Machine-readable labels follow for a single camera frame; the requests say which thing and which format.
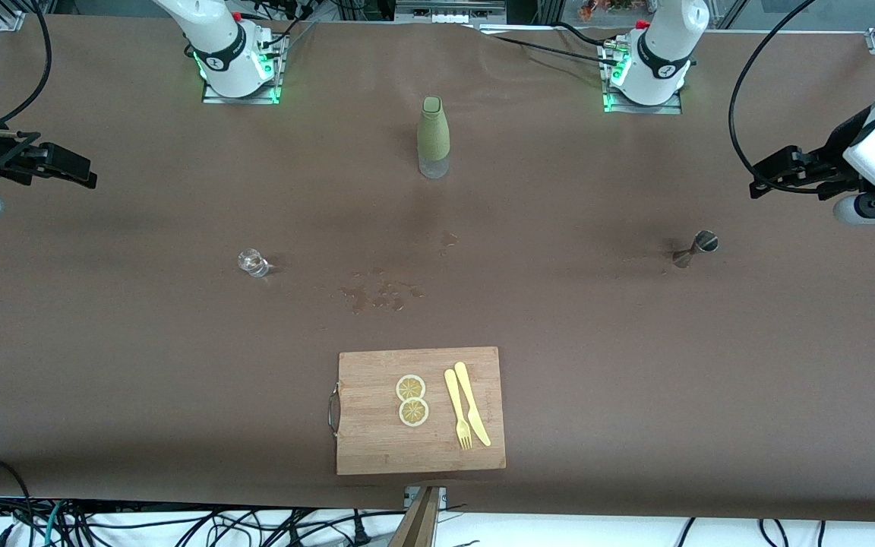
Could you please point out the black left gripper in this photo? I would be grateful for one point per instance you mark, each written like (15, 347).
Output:
(835, 156)

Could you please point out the steel double jigger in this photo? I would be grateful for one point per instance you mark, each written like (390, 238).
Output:
(706, 241)

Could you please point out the clear glass cup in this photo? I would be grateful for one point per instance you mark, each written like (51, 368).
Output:
(251, 260)

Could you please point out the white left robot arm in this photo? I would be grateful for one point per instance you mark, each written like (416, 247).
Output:
(658, 53)

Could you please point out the brown table cover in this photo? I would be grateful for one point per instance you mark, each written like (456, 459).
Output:
(635, 380)

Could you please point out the large spilled liquid puddle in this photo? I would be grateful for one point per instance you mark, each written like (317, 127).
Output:
(363, 304)

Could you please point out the small spilled liquid puddle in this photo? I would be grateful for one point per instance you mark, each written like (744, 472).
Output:
(448, 241)

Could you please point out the green sleeved glass bottle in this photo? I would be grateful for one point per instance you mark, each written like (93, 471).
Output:
(433, 137)

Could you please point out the grey power strip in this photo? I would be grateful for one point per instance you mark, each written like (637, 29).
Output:
(449, 11)

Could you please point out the yellow plastic knife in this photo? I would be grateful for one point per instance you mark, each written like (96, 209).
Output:
(468, 395)

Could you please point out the yellow plastic fork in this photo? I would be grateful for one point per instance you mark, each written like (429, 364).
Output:
(454, 399)

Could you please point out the yellow lemon slice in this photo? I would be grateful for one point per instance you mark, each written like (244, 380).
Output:
(410, 388)
(413, 412)

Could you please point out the wooden cutting board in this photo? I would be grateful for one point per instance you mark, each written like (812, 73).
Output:
(377, 433)

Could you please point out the metal post bracket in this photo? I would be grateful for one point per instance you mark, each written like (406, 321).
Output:
(442, 497)

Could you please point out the wooden post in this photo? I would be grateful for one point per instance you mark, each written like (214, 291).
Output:
(416, 524)

